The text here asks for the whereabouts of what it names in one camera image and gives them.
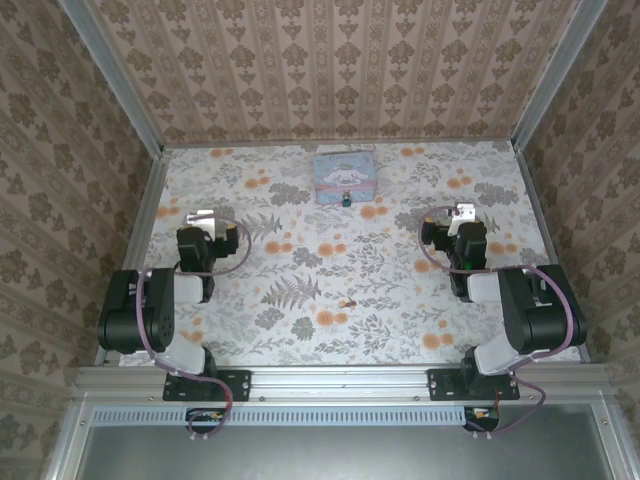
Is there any grey metal sheet panel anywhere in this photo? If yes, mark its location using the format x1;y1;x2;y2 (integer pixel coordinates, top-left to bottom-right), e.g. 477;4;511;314
79;424;609;480

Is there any aluminium lower frame rail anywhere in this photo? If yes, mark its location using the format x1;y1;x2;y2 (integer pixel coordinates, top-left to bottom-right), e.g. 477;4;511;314
592;399;640;480
42;394;94;480

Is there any grey slotted cable duct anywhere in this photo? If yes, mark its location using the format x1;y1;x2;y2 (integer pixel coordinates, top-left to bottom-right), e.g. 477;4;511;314
92;405;469;427

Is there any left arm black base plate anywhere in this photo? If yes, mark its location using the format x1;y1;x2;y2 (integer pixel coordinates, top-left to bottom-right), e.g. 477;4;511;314
163;368;251;403

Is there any floral patterned table cover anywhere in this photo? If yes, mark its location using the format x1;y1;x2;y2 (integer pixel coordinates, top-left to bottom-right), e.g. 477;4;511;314
107;141;584;366

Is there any wiring connector in duct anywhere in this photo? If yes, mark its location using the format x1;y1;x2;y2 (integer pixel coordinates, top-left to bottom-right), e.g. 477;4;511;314
464;405;501;431
187;407;229;426

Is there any pastel cartoon tin box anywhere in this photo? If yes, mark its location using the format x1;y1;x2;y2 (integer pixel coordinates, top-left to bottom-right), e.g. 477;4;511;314
312;149;380;206

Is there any long aluminium base rail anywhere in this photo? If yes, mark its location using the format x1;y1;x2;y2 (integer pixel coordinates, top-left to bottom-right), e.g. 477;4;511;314
74;364;616;401

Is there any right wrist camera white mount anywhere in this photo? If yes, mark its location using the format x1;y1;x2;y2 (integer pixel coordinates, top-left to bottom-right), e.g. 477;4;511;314
447;202;476;236

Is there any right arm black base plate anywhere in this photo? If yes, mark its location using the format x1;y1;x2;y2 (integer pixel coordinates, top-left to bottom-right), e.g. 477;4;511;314
428;368;521;402

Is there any aluminium corner post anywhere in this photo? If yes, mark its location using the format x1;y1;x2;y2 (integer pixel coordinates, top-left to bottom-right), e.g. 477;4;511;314
512;0;610;151
58;0;166;154

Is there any aluminium side rail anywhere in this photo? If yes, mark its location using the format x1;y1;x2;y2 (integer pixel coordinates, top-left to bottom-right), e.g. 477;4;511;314
509;142;592;362
94;147;174;366

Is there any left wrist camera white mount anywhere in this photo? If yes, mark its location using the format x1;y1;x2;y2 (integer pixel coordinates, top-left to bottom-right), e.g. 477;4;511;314
185;210;221;236

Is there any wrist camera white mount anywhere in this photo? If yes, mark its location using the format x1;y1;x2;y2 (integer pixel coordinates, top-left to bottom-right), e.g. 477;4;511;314
185;210;221;236
447;202;476;236

